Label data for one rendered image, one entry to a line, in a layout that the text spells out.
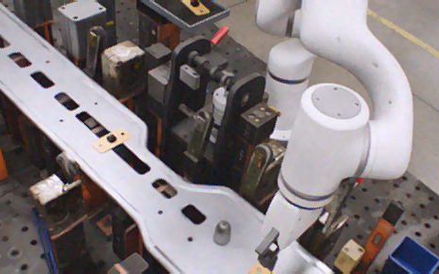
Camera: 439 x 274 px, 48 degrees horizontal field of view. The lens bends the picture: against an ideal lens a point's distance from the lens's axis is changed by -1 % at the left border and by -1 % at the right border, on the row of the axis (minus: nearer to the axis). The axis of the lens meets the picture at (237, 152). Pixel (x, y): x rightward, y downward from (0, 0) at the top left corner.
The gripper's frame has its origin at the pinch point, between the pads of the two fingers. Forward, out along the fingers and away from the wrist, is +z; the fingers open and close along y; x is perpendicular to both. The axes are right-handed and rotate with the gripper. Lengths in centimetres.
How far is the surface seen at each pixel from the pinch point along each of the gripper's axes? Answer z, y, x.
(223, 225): 7.2, 0.6, -12.4
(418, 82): 113, -234, -49
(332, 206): 1.7, -14.4, 0.4
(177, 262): 11.8, 10.0, -14.4
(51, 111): 12, 5, -63
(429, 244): 42, -59, 17
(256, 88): -3.5, -23.5, -27.7
